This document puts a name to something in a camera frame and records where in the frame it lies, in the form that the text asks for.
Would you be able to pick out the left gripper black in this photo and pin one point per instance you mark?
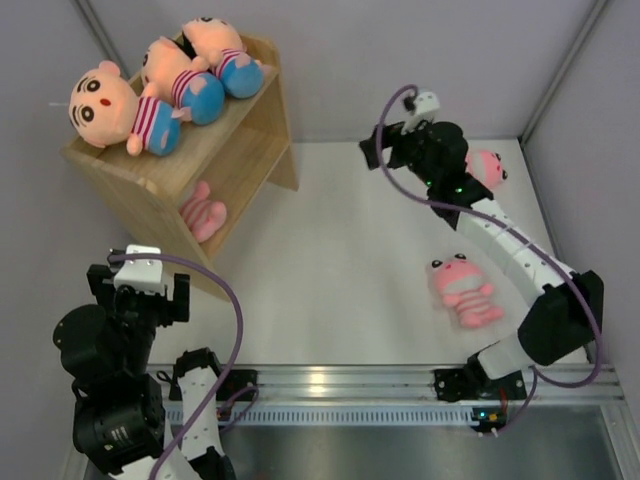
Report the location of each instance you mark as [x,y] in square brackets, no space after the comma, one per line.
[169,310]

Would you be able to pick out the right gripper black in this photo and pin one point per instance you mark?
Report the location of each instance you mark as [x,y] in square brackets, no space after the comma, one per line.
[393,137]

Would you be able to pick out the pink striped plush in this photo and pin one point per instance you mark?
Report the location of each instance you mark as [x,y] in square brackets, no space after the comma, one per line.
[202,215]
[486,167]
[464,288]

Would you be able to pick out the boy plush doll blue pants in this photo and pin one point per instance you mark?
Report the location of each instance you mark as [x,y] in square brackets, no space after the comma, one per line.
[183,82]

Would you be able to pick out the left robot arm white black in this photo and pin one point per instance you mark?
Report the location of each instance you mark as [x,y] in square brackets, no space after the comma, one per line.
[120,423]

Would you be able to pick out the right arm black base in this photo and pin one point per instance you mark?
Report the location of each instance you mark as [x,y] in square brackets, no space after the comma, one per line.
[461,384]

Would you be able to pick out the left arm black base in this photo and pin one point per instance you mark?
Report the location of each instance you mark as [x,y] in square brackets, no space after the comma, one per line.
[239,385]

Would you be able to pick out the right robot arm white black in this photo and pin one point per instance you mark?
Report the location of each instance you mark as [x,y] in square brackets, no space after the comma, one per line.
[565,307]

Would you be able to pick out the wooden two-tier shelf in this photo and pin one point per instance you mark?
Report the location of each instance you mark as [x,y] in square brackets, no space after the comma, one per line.
[250,144]

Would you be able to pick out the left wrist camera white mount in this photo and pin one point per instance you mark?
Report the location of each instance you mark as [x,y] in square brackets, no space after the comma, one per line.
[143,275]

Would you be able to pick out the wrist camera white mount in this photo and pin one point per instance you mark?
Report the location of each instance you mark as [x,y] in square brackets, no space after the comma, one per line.
[143,275]
[421,107]

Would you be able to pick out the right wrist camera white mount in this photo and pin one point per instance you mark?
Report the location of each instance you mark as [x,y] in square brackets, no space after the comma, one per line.
[421,107]

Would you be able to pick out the white slotted cable duct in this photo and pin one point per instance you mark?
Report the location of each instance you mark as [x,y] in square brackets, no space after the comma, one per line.
[377,415]

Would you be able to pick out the aluminium mounting rail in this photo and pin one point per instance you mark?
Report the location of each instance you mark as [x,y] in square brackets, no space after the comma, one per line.
[403,383]

